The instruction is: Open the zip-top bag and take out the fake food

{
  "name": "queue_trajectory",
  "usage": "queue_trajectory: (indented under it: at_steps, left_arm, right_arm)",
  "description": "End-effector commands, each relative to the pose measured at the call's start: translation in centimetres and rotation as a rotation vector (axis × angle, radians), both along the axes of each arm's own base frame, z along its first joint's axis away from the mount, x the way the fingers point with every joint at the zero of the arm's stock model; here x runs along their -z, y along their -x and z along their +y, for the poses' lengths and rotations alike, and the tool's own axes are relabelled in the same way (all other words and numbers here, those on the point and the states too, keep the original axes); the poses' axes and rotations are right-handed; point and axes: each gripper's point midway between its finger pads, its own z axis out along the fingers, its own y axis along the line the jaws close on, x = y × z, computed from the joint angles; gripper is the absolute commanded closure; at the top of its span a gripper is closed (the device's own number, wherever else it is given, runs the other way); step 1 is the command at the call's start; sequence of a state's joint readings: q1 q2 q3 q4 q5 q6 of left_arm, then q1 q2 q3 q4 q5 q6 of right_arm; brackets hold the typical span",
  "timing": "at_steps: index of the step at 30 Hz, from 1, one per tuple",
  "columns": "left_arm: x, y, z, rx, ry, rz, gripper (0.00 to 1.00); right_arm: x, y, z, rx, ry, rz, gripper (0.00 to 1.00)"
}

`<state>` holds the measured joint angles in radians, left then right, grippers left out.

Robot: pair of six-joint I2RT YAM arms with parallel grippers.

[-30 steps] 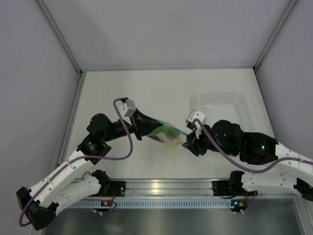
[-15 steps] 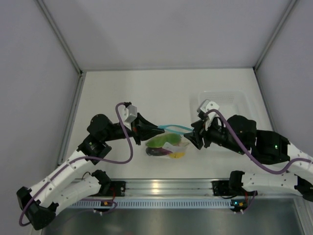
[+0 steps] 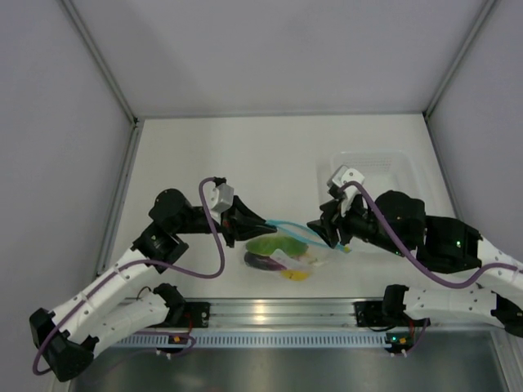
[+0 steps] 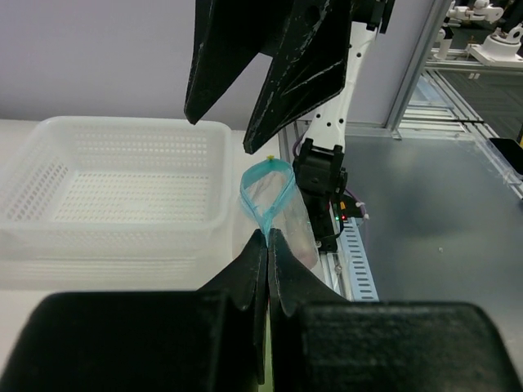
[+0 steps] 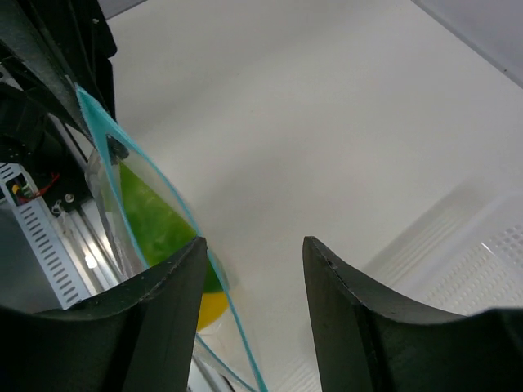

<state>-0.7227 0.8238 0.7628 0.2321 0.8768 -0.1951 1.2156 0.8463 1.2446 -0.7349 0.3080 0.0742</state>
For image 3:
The purple fake eggplant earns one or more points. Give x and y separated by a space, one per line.
264 263

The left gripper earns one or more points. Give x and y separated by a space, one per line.
239 223

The clear plastic basket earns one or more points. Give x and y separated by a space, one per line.
383 170

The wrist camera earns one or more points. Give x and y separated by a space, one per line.
222 196
339 188

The clear zip top bag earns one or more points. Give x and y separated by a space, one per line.
318 252

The green fake lettuce leaf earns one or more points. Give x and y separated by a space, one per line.
266 246

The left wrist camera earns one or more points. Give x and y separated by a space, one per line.
222 196

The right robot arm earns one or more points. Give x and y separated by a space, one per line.
477 282

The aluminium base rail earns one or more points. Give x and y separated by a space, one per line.
286 312

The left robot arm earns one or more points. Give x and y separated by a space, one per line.
70 336

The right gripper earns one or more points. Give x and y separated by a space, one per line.
332 218

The white slotted cable duct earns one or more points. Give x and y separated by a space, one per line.
323 339

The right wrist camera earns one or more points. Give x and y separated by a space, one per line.
339 188

